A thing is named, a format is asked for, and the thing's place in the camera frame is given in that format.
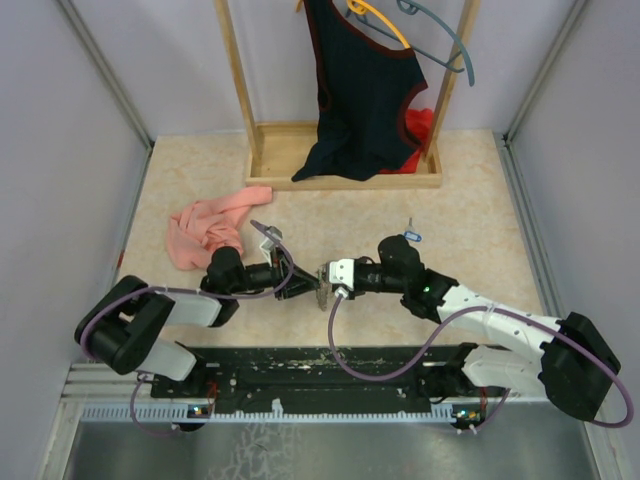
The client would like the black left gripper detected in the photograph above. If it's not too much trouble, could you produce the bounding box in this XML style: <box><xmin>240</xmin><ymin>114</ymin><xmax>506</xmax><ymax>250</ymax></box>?
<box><xmin>229</xmin><ymin>246</ymin><xmax>320</xmax><ymax>300</ymax></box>

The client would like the large keyring with small rings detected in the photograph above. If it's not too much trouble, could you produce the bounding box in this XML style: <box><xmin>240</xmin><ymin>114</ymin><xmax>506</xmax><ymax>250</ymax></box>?
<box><xmin>316</xmin><ymin>263</ymin><xmax>333</xmax><ymax>312</ymax></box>

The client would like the blue tagged key bunch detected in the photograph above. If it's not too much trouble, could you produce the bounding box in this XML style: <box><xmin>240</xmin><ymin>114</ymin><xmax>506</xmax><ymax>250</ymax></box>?
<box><xmin>403</xmin><ymin>217</ymin><xmax>423</xmax><ymax>243</ymax></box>

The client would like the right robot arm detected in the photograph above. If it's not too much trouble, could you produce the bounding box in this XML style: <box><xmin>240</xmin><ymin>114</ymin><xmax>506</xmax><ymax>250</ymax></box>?
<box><xmin>333</xmin><ymin>235</ymin><xmax>621</xmax><ymax>422</ymax></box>

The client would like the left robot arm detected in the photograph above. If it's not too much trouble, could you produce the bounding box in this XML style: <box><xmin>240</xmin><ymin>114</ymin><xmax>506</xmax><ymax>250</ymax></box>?
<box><xmin>74</xmin><ymin>247</ymin><xmax>320</xmax><ymax>397</ymax></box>

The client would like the pink cloth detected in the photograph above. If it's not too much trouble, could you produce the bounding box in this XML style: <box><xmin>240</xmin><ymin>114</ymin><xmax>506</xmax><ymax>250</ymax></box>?
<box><xmin>166</xmin><ymin>186</ymin><xmax>273</xmax><ymax>271</ymax></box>

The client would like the wooden clothes rack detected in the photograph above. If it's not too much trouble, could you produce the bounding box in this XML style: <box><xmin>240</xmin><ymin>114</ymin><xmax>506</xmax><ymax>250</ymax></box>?
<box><xmin>214</xmin><ymin>1</ymin><xmax>480</xmax><ymax>191</ymax></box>

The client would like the red cloth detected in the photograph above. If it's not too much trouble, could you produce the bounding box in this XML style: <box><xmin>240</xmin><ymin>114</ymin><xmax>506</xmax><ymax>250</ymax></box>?
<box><xmin>380</xmin><ymin>108</ymin><xmax>434</xmax><ymax>174</ymax></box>

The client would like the dark navy tank top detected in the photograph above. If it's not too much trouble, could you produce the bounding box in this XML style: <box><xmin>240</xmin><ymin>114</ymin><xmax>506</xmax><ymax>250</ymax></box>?
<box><xmin>291</xmin><ymin>1</ymin><xmax>427</xmax><ymax>182</ymax></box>

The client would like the yellow clothes hanger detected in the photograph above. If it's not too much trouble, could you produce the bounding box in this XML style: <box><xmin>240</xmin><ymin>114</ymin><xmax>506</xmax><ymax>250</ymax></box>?
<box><xmin>295</xmin><ymin>0</ymin><xmax>414</xmax><ymax>51</ymax></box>

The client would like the grey blue clothes hanger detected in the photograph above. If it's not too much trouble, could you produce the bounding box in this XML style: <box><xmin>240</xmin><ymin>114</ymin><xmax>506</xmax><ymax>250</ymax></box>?
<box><xmin>395</xmin><ymin>0</ymin><xmax>477</xmax><ymax>87</ymax></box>

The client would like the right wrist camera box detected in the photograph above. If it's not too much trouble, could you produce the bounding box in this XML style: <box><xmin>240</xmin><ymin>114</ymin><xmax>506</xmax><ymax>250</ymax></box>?
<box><xmin>326</xmin><ymin>258</ymin><xmax>355</xmax><ymax>298</ymax></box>

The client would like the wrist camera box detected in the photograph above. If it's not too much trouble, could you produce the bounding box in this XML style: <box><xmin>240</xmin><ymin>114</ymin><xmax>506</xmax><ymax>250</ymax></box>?
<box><xmin>326</xmin><ymin>258</ymin><xmax>355</xmax><ymax>298</ymax></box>
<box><xmin>259</xmin><ymin>225</ymin><xmax>282</xmax><ymax>260</ymax></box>

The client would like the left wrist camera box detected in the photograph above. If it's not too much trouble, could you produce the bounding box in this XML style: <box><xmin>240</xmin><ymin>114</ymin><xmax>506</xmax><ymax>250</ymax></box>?
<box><xmin>259</xmin><ymin>225</ymin><xmax>282</xmax><ymax>260</ymax></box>

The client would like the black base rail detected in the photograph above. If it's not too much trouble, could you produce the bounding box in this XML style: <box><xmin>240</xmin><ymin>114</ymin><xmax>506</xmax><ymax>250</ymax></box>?
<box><xmin>151</xmin><ymin>344</ymin><xmax>479</xmax><ymax>415</ymax></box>

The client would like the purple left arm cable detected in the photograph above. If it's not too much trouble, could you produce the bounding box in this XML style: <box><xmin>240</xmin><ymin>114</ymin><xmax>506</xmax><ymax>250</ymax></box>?
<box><xmin>79</xmin><ymin>218</ymin><xmax>296</xmax><ymax>439</ymax></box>

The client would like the white cable duct strip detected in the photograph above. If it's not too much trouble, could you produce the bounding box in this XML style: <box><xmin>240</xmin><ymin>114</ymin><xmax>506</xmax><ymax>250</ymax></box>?
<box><xmin>79</xmin><ymin>399</ymin><xmax>491</xmax><ymax>425</ymax></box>

